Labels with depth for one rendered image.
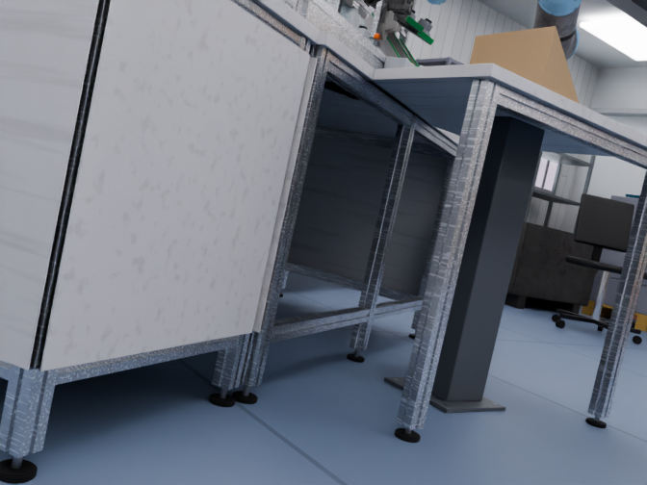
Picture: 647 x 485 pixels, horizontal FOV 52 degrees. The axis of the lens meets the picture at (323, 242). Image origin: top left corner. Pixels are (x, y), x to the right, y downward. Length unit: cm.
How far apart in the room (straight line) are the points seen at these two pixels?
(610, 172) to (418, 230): 628
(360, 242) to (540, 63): 141
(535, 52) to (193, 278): 112
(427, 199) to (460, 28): 470
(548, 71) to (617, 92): 743
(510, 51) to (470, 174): 56
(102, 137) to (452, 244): 81
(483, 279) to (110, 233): 117
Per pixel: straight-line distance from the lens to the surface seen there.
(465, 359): 196
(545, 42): 191
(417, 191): 294
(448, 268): 150
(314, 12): 164
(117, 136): 104
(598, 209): 508
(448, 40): 734
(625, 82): 930
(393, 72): 174
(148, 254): 114
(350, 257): 303
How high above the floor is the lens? 49
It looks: 3 degrees down
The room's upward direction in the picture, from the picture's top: 12 degrees clockwise
